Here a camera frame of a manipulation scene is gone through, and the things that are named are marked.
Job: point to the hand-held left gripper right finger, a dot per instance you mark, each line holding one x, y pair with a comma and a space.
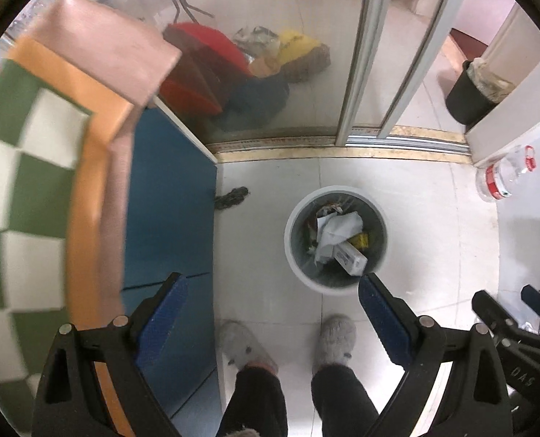
388, 323

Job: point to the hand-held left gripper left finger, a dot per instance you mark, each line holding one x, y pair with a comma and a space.
161, 323

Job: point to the long white carton box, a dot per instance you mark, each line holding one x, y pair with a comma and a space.
349, 257

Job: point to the yellow carton box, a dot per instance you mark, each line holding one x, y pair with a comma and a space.
360, 239

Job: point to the white paper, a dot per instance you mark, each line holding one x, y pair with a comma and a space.
338, 232

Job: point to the white round trash bin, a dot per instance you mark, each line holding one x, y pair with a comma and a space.
374, 218

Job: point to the person's right grey slipper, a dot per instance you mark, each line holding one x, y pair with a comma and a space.
338, 341

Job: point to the person's grey slipper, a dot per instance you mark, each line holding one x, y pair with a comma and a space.
242, 346
338, 341

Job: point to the person's left grey slipper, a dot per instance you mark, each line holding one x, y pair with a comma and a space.
242, 346

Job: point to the person's right leg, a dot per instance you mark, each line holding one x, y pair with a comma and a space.
342, 400

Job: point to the person's leg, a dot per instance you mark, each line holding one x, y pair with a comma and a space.
256, 400
342, 400

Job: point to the person's left leg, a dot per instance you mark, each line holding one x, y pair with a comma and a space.
256, 400

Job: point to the blue cabinet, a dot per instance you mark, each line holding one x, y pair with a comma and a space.
170, 200

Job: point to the clear plastic bottle red cap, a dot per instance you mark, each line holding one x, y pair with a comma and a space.
506, 173

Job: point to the dark fuzzy rag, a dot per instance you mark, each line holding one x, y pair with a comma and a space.
231, 196

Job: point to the green white checkered tablecloth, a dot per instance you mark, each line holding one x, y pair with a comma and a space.
42, 182

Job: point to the black bin with liner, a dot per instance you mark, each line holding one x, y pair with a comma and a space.
468, 95

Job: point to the dark blue cloth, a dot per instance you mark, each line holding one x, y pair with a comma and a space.
256, 100

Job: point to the red bag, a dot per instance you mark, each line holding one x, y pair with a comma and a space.
192, 77

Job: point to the glass sliding door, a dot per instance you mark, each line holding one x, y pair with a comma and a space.
365, 54

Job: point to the pink cloth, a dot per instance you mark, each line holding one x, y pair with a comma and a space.
101, 45

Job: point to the yellow bag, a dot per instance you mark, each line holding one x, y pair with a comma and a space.
297, 48

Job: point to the grey plastic bag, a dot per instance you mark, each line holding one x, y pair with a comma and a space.
256, 38

